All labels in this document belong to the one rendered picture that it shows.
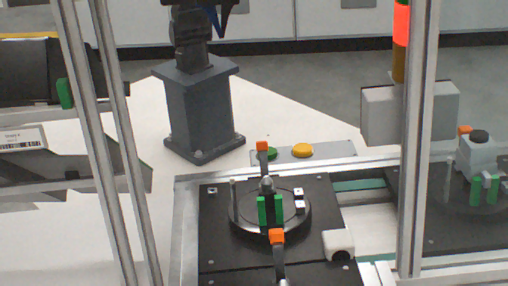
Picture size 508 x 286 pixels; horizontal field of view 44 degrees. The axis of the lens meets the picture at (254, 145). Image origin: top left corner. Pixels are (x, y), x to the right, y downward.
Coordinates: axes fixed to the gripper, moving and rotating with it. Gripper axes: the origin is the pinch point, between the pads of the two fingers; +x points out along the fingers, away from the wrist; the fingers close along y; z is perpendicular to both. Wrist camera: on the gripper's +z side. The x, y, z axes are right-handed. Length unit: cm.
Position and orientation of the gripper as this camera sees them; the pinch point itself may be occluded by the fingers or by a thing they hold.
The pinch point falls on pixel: (219, 18)
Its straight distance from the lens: 109.6
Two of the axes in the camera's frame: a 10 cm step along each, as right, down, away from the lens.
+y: 9.9, -1.0, 0.2
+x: 0.8, 8.6, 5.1
